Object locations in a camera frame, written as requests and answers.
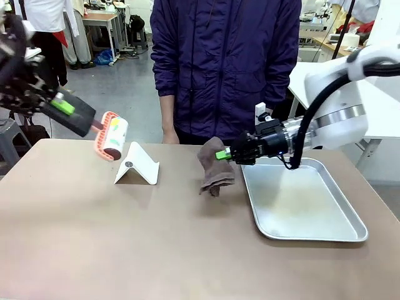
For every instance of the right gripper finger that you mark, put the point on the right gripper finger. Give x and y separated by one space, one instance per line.
237 155
247 141

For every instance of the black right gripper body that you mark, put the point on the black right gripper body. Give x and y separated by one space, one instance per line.
273 140

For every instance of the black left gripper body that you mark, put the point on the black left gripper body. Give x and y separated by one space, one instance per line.
15 84

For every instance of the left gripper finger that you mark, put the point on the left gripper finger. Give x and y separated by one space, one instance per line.
62 106
22 107

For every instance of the brown cloth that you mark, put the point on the brown cloth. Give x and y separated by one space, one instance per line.
215 168

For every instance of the person's right forearm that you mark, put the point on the person's right forearm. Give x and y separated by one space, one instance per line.
167 111

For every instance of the person's right hand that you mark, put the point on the person's right hand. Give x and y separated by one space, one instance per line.
171 137

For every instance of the dark bag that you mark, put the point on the dark bag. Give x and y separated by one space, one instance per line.
32 134

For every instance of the grey plastic stool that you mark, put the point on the grey plastic stool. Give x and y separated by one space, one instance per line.
11 137

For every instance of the yellow paper scrap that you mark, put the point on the yellow paper scrap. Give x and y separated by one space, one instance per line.
116 120

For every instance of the green paper scrap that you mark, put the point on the green paper scrap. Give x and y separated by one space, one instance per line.
114 128

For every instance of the white side table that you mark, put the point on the white side table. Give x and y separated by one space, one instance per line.
300 90

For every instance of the blue plastic bag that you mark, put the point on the blue plastic bag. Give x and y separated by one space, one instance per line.
104 57

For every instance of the background person in white coat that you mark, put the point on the background person in white coat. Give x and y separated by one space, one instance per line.
43 15

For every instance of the silver metal tray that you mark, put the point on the silver metal tray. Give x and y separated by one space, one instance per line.
312 212

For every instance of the background desk wooden top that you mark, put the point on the background desk wooden top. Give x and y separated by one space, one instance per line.
100 18

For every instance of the white folded stand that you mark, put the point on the white folded stand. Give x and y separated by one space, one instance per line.
140 165

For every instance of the person's purple jacket torso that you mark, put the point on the person's purple jacket torso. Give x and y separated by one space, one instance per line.
218 47

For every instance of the black stool with bag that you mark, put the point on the black stool with bag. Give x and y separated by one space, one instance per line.
137 25

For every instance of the light wooden workbench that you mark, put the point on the light wooden workbench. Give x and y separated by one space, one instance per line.
331 45

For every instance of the black pole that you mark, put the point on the black pole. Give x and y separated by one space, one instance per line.
343 28

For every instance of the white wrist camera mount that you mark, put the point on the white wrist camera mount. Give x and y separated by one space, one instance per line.
262 112

